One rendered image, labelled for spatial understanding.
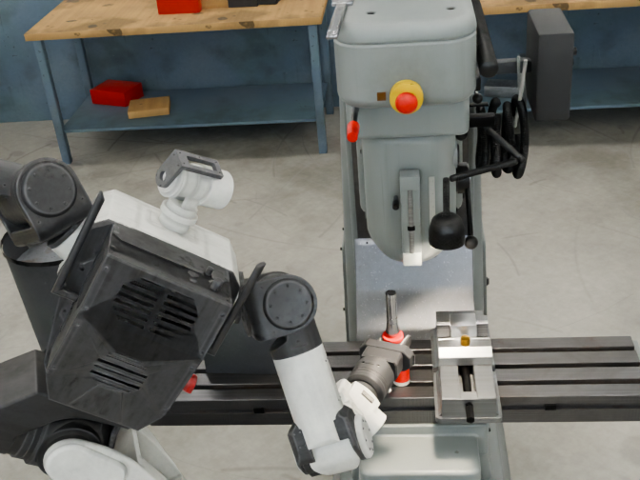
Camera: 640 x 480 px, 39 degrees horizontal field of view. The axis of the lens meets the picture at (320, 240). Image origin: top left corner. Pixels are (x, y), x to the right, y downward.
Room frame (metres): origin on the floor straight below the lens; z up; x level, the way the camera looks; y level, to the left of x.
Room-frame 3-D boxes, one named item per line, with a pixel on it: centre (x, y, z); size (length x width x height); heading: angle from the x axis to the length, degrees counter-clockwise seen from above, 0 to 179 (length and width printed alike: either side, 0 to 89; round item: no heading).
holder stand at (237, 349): (1.85, 0.20, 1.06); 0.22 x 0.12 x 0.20; 80
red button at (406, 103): (1.50, -0.18, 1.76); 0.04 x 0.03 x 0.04; 83
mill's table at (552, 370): (1.76, -0.15, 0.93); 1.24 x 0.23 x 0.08; 83
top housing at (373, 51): (1.77, -0.21, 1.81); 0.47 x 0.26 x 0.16; 173
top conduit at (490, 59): (1.77, -0.36, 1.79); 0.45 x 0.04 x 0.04; 173
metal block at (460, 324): (1.74, -0.32, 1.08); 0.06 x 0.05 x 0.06; 83
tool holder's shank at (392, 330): (1.63, -0.14, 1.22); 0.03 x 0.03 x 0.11
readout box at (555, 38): (2.01, -0.58, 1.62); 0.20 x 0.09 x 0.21; 173
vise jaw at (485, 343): (1.69, -0.31, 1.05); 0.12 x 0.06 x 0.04; 83
